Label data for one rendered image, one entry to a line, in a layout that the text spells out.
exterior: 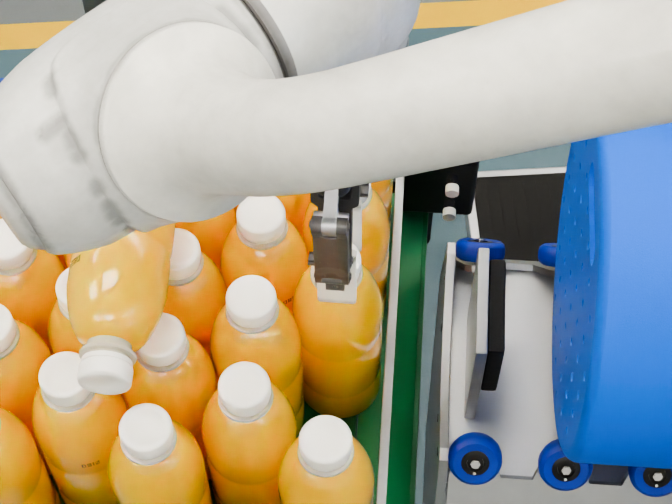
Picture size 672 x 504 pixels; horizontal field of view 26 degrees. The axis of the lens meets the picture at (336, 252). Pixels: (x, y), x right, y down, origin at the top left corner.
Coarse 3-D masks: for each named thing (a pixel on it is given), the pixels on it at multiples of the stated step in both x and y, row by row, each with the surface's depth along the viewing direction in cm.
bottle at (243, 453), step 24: (216, 408) 110; (264, 408) 108; (288, 408) 112; (216, 432) 110; (240, 432) 109; (264, 432) 109; (288, 432) 112; (216, 456) 112; (240, 456) 110; (264, 456) 111; (216, 480) 117; (240, 480) 114; (264, 480) 114
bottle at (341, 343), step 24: (312, 288) 115; (360, 288) 115; (312, 312) 115; (336, 312) 115; (360, 312) 115; (312, 336) 117; (336, 336) 116; (360, 336) 117; (312, 360) 121; (336, 360) 120; (360, 360) 121; (312, 384) 125; (336, 384) 123; (360, 384) 125; (312, 408) 130; (336, 408) 128; (360, 408) 129
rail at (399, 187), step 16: (400, 192) 133; (400, 208) 132; (400, 224) 131; (400, 240) 130; (384, 368) 124; (384, 384) 123; (384, 400) 122; (384, 416) 121; (384, 432) 121; (384, 448) 120; (384, 464) 119; (384, 480) 118; (384, 496) 118
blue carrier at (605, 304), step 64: (576, 192) 117; (640, 192) 102; (576, 256) 114; (640, 256) 101; (576, 320) 112; (640, 320) 101; (576, 384) 110; (640, 384) 103; (576, 448) 109; (640, 448) 107
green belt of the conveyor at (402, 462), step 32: (416, 224) 141; (416, 256) 140; (416, 288) 138; (384, 320) 135; (416, 320) 136; (384, 352) 133; (416, 352) 135; (416, 384) 134; (352, 416) 130; (416, 416) 132; (416, 448) 130
